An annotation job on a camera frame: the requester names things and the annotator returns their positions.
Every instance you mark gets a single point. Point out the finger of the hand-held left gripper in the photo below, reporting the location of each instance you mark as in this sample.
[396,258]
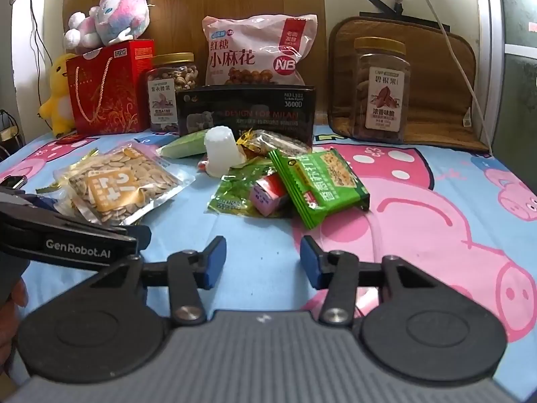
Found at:
[140,237]

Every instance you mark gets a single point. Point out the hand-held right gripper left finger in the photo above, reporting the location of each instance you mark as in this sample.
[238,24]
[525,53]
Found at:
[212,262]

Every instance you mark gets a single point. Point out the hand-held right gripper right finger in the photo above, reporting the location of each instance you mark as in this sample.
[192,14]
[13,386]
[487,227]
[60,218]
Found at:
[311,262]

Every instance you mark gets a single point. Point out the green leafy snack packet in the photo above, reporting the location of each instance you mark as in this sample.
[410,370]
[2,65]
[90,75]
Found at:
[235,189]

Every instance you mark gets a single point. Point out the black cardboard box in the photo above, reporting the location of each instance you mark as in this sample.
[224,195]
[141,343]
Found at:
[251,111]

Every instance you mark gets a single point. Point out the person's left hand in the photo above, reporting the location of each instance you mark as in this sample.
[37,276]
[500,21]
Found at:
[11,323]

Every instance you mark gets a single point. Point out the clear pumpkin seed packet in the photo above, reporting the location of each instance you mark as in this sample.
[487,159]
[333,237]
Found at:
[126,184]
[63,174]

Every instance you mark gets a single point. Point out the small pink box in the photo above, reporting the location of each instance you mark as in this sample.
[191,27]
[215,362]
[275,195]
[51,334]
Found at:
[268,199]

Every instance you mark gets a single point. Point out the green cracker packet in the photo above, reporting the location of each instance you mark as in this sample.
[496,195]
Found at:
[327,184]

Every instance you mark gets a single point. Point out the small red snack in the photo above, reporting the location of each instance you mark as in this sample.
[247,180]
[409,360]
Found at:
[202,166]

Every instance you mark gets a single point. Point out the red paper card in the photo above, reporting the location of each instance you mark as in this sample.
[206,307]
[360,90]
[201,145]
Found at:
[73,137]

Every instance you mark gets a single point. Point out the light green wrapped snack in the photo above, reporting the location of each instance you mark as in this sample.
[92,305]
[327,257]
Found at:
[184,145]

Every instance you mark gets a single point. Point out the white jelly cup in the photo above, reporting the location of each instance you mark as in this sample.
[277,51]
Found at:
[220,151]

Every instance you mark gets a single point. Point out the dark metal rack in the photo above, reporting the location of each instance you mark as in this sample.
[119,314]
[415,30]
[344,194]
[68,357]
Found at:
[7,134]

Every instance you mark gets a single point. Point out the printed cartoon pig bed sheet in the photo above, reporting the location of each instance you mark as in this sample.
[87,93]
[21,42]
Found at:
[419,218]

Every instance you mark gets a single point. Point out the clear nut bar packet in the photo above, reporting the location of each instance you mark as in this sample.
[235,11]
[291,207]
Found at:
[285,142]

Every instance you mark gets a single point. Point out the gold wrapped snack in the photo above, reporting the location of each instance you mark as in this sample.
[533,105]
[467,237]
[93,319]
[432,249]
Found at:
[247,139]

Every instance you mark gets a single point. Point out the yellow plush duck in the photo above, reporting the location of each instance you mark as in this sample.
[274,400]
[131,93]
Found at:
[58,92]

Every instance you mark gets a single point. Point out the cashew jar with gold lid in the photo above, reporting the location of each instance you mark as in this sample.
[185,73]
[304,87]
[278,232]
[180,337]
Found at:
[163,92]

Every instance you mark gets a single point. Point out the red gift bag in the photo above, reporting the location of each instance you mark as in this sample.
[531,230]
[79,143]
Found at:
[113,92]

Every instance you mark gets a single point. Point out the almond jar with gold lid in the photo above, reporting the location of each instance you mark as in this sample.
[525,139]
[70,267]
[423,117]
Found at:
[384,92]

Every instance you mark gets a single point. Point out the large pink snack bag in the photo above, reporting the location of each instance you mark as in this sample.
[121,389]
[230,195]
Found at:
[251,58]

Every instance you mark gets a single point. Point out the wooden chair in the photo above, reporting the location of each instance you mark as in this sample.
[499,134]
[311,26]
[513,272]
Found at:
[432,92]

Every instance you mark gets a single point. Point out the pink and blue plush toy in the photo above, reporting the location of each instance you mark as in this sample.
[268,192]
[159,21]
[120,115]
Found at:
[117,12]

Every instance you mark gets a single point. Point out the wooden headboard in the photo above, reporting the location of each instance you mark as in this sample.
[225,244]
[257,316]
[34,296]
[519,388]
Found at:
[188,8]

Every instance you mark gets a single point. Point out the long black tape strip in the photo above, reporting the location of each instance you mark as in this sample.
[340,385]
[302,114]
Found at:
[415,17]

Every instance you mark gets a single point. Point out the short black tape strip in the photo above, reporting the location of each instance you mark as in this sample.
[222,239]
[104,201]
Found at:
[376,1]

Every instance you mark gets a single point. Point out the grey cabinet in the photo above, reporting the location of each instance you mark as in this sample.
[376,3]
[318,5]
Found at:
[520,71]

